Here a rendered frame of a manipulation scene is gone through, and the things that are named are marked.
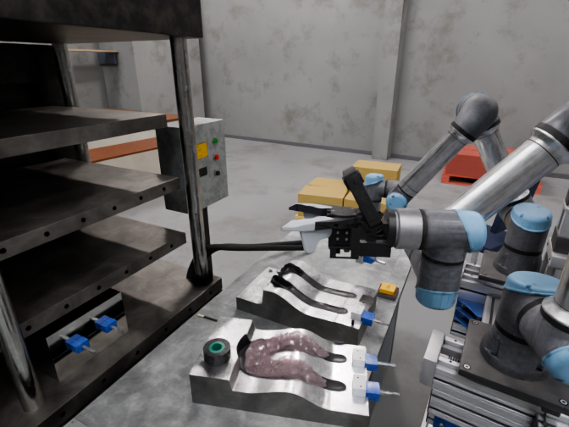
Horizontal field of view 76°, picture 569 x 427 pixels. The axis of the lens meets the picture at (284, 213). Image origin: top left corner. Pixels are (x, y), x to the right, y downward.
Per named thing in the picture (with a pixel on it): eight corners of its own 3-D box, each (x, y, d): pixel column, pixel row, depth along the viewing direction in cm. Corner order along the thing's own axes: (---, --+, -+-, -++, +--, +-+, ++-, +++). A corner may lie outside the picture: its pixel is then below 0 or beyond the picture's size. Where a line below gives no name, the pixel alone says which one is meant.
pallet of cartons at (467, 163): (538, 180, 586) (545, 151, 568) (539, 197, 508) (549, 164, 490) (445, 168, 653) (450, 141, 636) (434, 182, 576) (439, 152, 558)
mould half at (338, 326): (375, 308, 147) (378, 280, 142) (356, 350, 125) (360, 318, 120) (267, 278, 168) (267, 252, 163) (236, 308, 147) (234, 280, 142)
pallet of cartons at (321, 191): (408, 219, 437) (416, 165, 411) (384, 248, 366) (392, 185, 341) (320, 201, 496) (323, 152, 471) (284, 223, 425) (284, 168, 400)
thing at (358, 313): (389, 326, 127) (391, 314, 125) (387, 335, 123) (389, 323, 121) (354, 316, 133) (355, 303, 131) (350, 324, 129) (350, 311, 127)
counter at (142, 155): (198, 184, 565) (194, 139, 539) (70, 229, 410) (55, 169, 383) (170, 178, 598) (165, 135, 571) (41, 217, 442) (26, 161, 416)
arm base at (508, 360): (548, 349, 93) (559, 318, 89) (551, 391, 81) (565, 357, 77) (482, 329, 100) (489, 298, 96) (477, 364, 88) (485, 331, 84)
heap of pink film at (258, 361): (329, 348, 118) (330, 329, 115) (326, 393, 102) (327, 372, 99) (252, 339, 122) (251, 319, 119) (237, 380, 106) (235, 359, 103)
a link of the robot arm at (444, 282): (443, 282, 78) (452, 236, 74) (461, 315, 68) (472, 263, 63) (406, 280, 79) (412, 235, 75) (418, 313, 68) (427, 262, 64)
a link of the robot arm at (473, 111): (513, 112, 109) (400, 222, 132) (506, 108, 118) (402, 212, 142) (483, 88, 109) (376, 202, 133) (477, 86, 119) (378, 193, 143)
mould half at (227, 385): (364, 359, 122) (367, 333, 117) (367, 430, 98) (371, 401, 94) (222, 341, 130) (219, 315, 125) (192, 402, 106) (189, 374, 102)
